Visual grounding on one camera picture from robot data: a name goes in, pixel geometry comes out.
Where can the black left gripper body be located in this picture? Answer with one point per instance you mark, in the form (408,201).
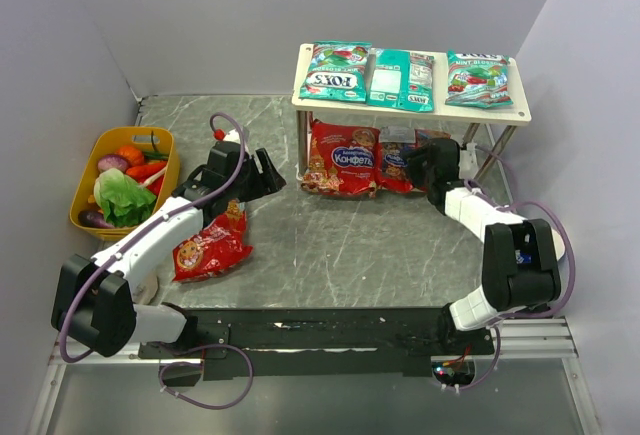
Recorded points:
(257,175)

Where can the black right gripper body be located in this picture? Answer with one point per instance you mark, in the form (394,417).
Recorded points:
(424,166)

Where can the red candy bag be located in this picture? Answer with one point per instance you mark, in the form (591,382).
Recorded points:
(393,142)
(216,249)
(341,160)

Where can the teal candy bag back side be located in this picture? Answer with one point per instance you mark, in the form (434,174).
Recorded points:
(402,80)

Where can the teal mint candy bag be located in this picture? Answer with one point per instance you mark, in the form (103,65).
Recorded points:
(477,80)

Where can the teal Fox's candy bag front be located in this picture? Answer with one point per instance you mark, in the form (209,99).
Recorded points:
(336,72)

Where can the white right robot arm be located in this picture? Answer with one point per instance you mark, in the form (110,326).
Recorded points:
(520,256)

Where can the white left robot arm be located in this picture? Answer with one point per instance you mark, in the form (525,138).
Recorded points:
(94,299)

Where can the white two-tier shelf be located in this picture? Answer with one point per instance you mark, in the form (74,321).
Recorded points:
(510,117)

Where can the red toy carrot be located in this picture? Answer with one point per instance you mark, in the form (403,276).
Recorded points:
(142,172)

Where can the orange toy pumpkin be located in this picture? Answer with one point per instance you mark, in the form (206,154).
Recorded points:
(132,155)

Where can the green toy lettuce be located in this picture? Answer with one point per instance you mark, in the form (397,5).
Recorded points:
(123,201)

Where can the purple toy onion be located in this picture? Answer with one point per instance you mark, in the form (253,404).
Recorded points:
(113,161)

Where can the white cloth bag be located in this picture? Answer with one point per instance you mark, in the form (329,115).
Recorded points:
(144,293)

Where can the yellow plastic basket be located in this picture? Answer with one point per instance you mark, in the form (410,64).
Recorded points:
(143,138)

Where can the purple toy eggplant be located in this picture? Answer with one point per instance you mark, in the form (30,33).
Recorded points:
(93,219)

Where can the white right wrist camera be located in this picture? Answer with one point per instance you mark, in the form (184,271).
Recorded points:
(468,164)

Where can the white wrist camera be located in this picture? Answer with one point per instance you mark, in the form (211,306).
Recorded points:
(232,136)
(468,164)

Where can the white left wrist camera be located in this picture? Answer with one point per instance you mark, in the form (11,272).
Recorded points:
(232,136)

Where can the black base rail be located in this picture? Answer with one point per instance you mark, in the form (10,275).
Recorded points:
(320,341)

